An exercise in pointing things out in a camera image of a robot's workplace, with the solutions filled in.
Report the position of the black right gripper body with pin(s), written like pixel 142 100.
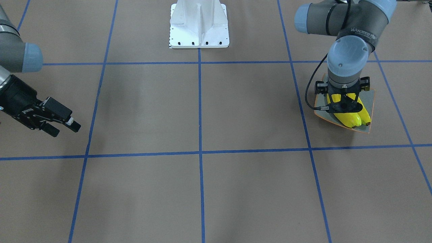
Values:
pixel 16 96

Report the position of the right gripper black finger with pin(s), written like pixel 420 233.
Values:
pixel 54 111
pixel 49 129

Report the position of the yellow banana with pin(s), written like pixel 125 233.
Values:
pixel 364 114
pixel 351 120

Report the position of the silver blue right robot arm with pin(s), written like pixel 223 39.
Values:
pixel 16 56

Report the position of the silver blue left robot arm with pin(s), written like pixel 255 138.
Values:
pixel 357 28

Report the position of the grey square plate orange rim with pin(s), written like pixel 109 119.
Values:
pixel 367 97

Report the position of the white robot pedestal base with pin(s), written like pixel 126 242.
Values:
pixel 199 24

